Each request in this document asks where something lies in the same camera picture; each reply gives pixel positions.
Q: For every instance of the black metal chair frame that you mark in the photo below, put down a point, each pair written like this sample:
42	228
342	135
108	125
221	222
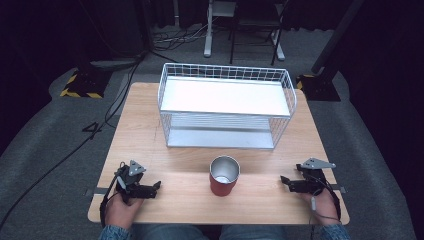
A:
253	23

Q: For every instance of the person's right hand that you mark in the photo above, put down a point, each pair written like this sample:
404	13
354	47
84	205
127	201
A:
321	208

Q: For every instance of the person's left hand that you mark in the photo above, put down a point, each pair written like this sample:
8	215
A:
121	211

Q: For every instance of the white metal stand frame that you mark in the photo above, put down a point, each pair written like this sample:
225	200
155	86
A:
209	30

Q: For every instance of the red metal cup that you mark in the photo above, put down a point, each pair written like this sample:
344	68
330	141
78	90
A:
224	178

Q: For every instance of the yellow-black striped stand base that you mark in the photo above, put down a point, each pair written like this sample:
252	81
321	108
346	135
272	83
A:
85	85
318	88

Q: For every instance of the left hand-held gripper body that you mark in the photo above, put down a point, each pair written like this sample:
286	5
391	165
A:
130	181

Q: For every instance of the black slanted stand pole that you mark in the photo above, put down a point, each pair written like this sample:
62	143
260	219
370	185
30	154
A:
335	36

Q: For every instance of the grey tape strip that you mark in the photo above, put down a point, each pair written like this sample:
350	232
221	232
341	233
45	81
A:
98	191
338	188

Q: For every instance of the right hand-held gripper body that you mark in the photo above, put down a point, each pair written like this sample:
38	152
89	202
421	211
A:
313	181

